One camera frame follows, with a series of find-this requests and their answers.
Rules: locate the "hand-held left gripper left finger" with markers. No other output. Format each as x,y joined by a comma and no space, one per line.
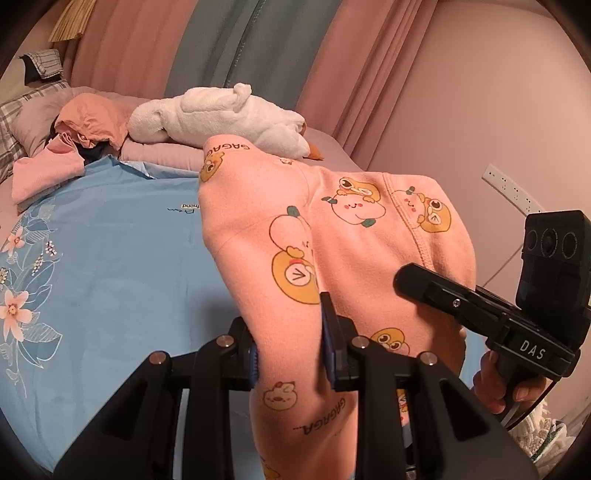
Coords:
252,364

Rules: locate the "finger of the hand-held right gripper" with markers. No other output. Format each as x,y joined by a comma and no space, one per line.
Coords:
429,288

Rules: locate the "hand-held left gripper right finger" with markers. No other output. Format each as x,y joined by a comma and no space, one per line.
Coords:
328,344

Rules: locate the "pink cartoon print shirt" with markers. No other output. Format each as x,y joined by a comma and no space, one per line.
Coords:
351,258

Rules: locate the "person's right hand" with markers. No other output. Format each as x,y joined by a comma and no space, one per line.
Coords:
489,383

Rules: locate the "white knitted cloth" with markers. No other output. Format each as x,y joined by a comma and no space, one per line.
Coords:
545,431

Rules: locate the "blue floral blanket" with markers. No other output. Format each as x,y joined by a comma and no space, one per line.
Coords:
115,277

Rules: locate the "pink curtain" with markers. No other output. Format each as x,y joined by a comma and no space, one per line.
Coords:
129,46
369,69

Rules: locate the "lilac pillow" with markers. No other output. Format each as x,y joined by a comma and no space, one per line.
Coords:
157,154

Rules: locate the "white plush goose toy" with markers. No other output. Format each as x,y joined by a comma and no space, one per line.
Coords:
194,115

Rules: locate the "dark cloth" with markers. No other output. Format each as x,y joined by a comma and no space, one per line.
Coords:
92,151

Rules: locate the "light pink folded cloth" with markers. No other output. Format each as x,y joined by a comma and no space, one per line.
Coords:
41,170

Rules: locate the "salmon crumpled cloth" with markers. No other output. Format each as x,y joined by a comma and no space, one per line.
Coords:
92,115

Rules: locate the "grey-blue curtain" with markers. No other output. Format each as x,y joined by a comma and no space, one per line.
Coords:
249,46

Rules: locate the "grey pillow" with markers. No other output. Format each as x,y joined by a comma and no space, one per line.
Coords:
32,120

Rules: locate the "dark plaid pillow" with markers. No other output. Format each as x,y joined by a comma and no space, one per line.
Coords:
46,62

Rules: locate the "yellow striped hanging cloth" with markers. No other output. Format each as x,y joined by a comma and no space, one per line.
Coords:
69,25

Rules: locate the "white wall socket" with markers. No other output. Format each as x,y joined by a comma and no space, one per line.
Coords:
508,187

